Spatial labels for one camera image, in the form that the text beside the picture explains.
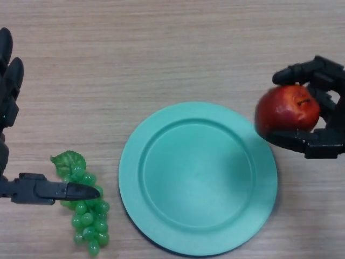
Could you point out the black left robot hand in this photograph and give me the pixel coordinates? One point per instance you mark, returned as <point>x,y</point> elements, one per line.
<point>29,190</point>

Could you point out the green plastic grape bunch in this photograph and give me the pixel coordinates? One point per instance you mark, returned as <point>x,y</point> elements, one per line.
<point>89,224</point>

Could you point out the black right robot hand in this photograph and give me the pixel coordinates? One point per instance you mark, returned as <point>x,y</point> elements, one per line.
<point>331,143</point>

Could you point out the red apple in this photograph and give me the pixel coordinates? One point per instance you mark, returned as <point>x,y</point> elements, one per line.
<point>283,108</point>

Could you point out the green round plate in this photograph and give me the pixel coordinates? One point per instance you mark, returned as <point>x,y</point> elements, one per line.
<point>196,178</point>

